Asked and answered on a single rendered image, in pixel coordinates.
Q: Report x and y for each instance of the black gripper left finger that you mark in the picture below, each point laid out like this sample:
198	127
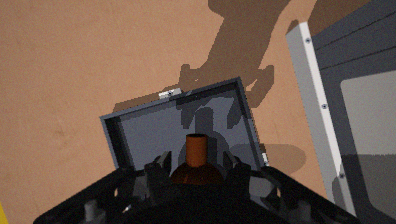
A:
97	203

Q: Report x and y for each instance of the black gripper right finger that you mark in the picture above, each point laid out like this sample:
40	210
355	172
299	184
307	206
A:
297	204

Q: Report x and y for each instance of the dark grey shallow tray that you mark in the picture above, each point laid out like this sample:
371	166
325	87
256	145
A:
137	135

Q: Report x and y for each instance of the dark grey box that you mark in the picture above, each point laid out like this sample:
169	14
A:
356	58

